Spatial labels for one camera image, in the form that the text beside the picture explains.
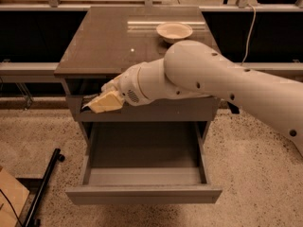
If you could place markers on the grey metal rail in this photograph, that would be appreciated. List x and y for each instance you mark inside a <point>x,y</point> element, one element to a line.
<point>43,72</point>

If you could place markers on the grey open bottom drawer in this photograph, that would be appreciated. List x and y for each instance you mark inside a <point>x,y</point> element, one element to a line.
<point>145,163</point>

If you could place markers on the white bowl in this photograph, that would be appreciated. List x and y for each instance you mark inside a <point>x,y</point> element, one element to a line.
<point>174,32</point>

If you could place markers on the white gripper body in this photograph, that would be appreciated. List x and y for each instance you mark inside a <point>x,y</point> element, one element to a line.
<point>130,83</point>

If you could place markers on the cardboard box left corner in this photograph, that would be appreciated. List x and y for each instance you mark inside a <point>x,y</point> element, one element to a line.
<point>12,199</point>

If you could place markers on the grey drawer cabinet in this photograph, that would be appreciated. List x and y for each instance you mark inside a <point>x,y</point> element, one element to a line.
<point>111,39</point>

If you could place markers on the grey middle drawer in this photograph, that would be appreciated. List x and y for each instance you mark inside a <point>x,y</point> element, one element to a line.
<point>193,109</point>

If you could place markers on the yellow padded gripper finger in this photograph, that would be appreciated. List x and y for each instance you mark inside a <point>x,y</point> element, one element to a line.
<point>111,85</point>
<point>106,102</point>

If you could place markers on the black metal stand bar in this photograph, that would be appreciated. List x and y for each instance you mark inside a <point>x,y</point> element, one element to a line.
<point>30,220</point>

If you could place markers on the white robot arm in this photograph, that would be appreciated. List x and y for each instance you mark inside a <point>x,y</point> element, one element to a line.
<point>192,69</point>

